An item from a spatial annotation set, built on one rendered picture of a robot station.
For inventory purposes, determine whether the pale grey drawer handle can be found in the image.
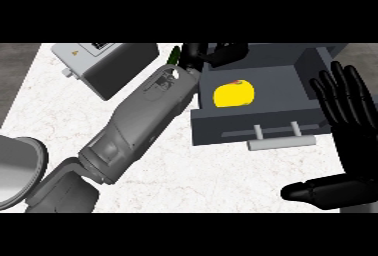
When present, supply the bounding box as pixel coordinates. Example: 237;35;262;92
247;121;318;151

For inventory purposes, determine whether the yellow rounded item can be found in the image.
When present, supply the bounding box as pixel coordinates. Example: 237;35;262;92
212;79;257;108

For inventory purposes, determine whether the grey box appliance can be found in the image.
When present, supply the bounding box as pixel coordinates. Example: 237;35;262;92
51;42;161;102

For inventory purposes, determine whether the green cup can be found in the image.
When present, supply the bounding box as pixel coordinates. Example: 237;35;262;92
167;45;184;66

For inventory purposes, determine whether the dark grey open drawer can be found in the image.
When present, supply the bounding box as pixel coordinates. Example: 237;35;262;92
191;46;333;147

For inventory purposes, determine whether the grey round bowl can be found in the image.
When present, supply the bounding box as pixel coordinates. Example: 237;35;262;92
0;135;51;211

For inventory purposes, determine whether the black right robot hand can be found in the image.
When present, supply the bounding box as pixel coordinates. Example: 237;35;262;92
280;60;378;211

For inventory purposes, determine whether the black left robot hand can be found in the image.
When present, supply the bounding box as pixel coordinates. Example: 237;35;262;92
179;42;251;73

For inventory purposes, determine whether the dark grey drawer front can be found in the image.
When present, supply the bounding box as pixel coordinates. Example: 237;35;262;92
191;105;333;147

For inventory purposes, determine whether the dark grey cabinet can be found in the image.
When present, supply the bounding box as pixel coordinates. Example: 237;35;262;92
209;42;349;69

